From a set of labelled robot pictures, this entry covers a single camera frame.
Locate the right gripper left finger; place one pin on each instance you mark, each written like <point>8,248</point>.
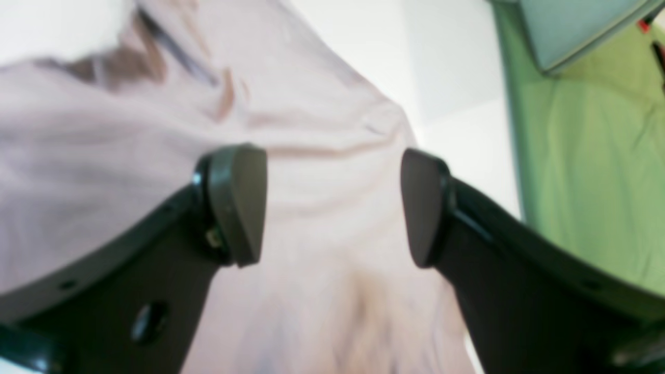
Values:
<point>134,305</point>

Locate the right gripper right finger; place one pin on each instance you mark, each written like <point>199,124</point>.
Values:
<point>529,306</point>

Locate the mauve t-shirt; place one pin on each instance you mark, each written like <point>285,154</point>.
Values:
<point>93,144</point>

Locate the grey side table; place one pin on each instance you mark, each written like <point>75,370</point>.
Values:
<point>562,32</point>

